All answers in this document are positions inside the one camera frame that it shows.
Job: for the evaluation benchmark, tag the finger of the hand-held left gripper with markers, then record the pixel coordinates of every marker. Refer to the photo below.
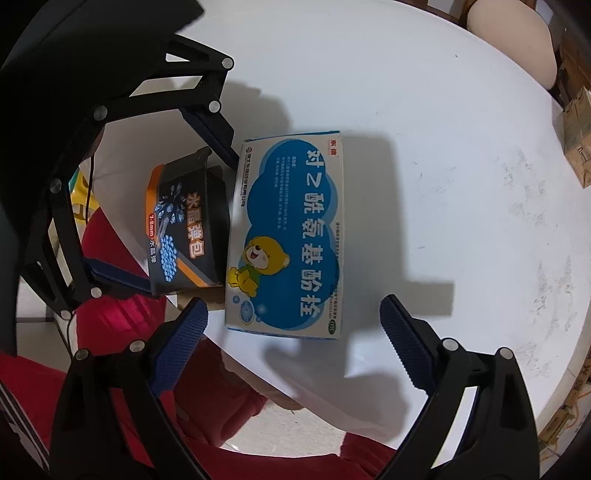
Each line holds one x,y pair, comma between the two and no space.
120,277
214,136

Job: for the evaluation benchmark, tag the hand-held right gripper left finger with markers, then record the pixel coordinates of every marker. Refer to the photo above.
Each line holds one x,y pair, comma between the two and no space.
182,341

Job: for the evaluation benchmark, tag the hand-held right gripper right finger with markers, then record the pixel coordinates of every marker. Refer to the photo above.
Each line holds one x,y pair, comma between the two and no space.
406,341

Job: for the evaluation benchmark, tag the black orange box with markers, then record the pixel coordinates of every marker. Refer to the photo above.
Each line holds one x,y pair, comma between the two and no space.
194,230

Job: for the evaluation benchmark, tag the blue white medicine box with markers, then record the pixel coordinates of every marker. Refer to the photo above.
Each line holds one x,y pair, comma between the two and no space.
295,230

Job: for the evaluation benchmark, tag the yellow printed packet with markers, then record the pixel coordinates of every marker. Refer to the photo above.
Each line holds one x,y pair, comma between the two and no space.
83,198

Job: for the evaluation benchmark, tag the red striped jacket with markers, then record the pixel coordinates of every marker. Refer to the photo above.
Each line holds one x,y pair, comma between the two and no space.
18,415

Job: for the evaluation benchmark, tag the small cardboard box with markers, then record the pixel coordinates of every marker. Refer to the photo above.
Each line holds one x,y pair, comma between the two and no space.
579,138

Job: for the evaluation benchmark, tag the beige cushion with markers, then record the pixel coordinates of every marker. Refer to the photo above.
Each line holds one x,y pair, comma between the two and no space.
512,41

